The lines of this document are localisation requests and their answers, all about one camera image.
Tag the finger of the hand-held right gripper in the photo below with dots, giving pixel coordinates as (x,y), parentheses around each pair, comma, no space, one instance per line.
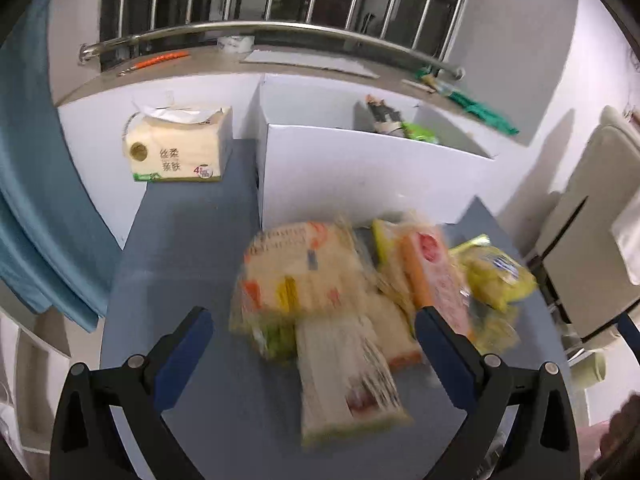
(631,332)

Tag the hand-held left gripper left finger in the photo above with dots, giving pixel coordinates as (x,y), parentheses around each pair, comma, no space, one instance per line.
(186,352)

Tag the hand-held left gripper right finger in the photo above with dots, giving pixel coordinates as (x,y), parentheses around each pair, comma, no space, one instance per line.
(444,357)

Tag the cream striped snack packet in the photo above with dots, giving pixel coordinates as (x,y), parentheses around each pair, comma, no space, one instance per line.
(340,380)

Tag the white cardboard box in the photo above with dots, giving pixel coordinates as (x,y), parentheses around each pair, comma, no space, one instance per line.
(350,175)

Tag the pale green cup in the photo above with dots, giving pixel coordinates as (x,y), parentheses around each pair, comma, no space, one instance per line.
(590,370)

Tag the cream orange-edged snack packet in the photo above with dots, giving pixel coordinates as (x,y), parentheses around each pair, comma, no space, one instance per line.
(392,330)

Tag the pink orange snack packet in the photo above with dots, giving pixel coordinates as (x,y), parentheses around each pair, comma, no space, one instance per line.
(440,280)

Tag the beige chair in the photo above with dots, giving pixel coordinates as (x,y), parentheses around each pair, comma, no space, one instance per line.
(595,240)

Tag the yellow green snack packet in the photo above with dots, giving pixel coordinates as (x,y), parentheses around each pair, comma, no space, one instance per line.
(387,240)

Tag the large cream colourful-print snack packet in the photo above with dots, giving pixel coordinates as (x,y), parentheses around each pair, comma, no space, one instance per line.
(300,270)

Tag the white shelf unit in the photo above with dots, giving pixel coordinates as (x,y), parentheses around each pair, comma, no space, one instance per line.
(35,385)

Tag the yellow tissue pack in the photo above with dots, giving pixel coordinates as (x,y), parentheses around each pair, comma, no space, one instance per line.
(175,150)

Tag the blue curtain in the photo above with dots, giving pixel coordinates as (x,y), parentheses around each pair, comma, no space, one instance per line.
(40,185)

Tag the items inside white box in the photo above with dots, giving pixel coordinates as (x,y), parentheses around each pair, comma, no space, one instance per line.
(384,112)

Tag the orange pen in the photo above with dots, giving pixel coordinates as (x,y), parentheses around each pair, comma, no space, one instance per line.
(160,59)

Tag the white roll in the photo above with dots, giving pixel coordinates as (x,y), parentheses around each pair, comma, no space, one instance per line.
(235,45)

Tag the steel handrail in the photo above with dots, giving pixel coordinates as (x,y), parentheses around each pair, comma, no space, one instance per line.
(280,28)

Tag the steel window grille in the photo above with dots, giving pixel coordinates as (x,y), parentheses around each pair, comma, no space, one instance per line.
(458,7)

